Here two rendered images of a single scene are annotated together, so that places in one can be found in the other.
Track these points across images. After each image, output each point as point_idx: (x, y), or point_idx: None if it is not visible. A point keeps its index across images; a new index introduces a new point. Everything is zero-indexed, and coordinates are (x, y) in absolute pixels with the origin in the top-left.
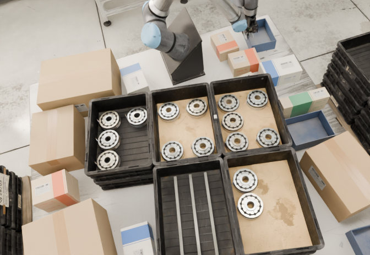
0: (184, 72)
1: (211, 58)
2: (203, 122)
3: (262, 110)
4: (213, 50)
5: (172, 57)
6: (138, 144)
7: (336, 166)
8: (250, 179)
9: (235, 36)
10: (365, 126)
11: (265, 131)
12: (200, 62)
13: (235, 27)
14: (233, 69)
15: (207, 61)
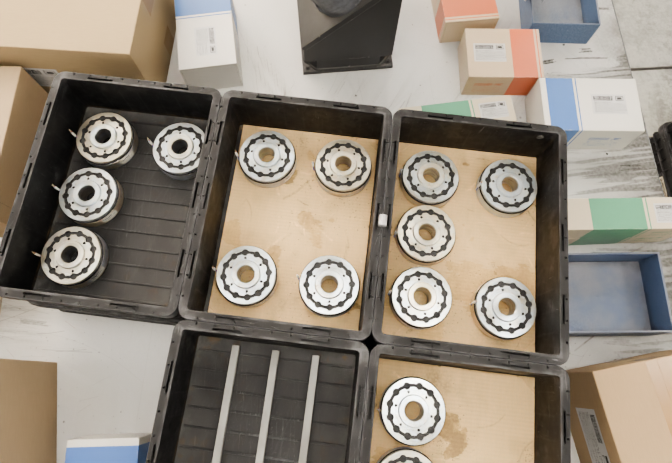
0: (340, 50)
1: (418, 26)
2: (349, 211)
3: (512, 220)
4: (430, 5)
5: (314, 2)
6: (166, 227)
7: (660, 438)
8: (427, 414)
9: None
10: None
11: (503, 289)
12: (388, 35)
13: None
14: (468, 76)
15: (406, 33)
